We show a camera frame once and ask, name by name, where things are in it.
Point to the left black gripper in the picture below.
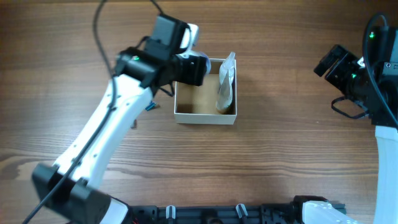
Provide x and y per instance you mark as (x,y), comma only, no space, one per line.
(195,70)

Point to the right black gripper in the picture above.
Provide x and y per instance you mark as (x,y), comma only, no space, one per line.
(325,62)

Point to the clear cotton swab tub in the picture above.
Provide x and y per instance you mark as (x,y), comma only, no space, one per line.
(207,63)

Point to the dark mouthwash spray bottle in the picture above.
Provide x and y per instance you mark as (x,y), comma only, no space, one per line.
(227,68)

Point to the white floral lotion tube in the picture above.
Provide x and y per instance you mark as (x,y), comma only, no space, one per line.
(225,92)

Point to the blue disposable razor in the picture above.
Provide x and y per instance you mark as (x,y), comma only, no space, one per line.
(151,106)

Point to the blue white toothbrush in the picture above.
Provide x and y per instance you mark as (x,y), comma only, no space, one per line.
(134,124)

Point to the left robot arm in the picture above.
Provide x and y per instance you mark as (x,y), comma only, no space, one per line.
(70,185)

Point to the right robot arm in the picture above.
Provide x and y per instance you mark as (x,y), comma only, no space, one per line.
(370,82)

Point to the beige open cardboard box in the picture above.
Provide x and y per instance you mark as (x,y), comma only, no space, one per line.
(197,104)

